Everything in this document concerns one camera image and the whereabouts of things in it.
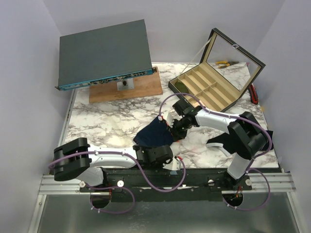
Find navy orange underwear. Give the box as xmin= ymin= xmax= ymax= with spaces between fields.
xmin=133 ymin=117 xmax=182 ymax=147

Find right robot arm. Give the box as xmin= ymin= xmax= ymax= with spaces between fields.
xmin=171 ymin=100 xmax=272 ymax=190

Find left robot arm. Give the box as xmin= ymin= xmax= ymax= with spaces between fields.
xmin=51 ymin=137 xmax=181 ymax=192

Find cream rolled underwear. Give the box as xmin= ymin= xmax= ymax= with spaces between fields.
xmin=192 ymin=102 xmax=200 ymax=107

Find green rolled underwear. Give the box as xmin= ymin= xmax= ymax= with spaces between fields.
xmin=175 ymin=81 xmax=189 ymax=94

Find black white underwear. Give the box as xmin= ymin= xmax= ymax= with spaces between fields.
xmin=206 ymin=132 xmax=270 ymax=159

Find wooden board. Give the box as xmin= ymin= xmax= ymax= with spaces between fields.
xmin=89 ymin=67 xmax=163 ymax=103

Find black compartment organizer box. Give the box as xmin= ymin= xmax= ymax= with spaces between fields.
xmin=168 ymin=28 xmax=265 ymax=112

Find red black utility knife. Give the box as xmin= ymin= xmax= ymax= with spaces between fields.
xmin=248 ymin=84 xmax=259 ymax=105

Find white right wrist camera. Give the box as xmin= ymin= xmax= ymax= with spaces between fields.
xmin=158 ymin=112 xmax=174 ymax=128

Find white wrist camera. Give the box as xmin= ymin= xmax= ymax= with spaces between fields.
xmin=163 ymin=156 xmax=181 ymax=171
xmin=158 ymin=112 xmax=174 ymax=128

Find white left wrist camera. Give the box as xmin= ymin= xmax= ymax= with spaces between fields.
xmin=163 ymin=156 xmax=181 ymax=171

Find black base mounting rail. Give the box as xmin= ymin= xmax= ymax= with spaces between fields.
xmin=80 ymin=168 xmax=252 ymax=202

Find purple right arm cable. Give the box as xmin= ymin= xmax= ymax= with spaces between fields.
xmin=157 ymin=93 xmax=272 ymax=212

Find metal switch stand bracket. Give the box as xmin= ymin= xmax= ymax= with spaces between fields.
xmin=117 ymin=78 xmax=134 ymax=91

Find yellow handled pliers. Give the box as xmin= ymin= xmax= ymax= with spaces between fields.
xmin=216 ymin=61 xmax=239 ymax=69

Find grey network switch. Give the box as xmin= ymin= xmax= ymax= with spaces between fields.
xmin=56 ymin=19 xmax=155 ymax=91

